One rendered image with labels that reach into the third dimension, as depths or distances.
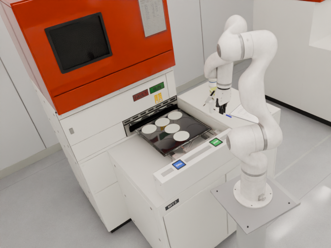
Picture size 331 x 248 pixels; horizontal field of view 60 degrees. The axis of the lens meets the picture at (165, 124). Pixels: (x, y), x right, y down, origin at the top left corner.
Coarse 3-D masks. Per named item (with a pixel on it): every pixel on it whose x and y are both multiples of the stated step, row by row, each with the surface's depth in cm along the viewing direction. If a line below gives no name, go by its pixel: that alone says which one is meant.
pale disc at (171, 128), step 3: (168, 126) 190; (171, 126) 190; (174, 126) 189; (177, 126) 188; (165, 129) 188; (168, 129) 187; (171, 129) 187; (174, 129) 186; (177, 129) 186; (168, 132) 185; (171, 132) 184; (174, 132) 184
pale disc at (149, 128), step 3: (144, 126) 194; (147, 126) 194; (150, 126) 193; (153, 126) 193; (144, 129) 192; (147, 129) 191; (150, 129) 191; (153, 129) 190; (144, 132) 189; (147, 132) 188; (150, 132) 188
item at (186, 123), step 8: (176, 120) 195; (184, 120) 194; (192, 120) 192; (160, 128) 190; (184, 128) 186; (192, 128) 185; (200, 128) 183; (208, 128) 182; (144, 136) 186; (152, 136) 184; (160, 136) 183; (168, 136) 182; (192, 136) 178; (160, 144) 176; (168, 144) 175; (176, 144) 174
